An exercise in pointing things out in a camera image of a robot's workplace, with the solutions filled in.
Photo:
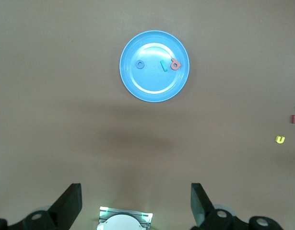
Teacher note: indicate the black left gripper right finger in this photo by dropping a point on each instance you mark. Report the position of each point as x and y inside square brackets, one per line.
[204, 210]

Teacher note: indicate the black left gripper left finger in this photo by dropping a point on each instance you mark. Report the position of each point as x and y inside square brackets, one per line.
[65, 208]

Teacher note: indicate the teal letter l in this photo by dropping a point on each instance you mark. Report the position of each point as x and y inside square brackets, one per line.
[164, 65]

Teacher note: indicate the pink letter p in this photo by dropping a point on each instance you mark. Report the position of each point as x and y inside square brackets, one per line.
[172, 62]

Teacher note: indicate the blue letter o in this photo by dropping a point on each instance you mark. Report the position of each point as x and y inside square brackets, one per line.
[136, 64]

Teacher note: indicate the yellow letter u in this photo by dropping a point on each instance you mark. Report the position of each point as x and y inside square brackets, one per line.
[280, 142]

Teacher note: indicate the brown paper table cover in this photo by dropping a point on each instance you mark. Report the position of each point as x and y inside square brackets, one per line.
[41, 95]

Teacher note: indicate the dark red letter i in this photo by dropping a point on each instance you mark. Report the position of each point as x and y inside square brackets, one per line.
[292, 119]

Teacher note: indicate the blue plate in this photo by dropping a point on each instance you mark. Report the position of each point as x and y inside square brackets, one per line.
[152, 81]

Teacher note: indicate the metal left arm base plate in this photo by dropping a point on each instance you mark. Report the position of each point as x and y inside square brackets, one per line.
[147, 215]

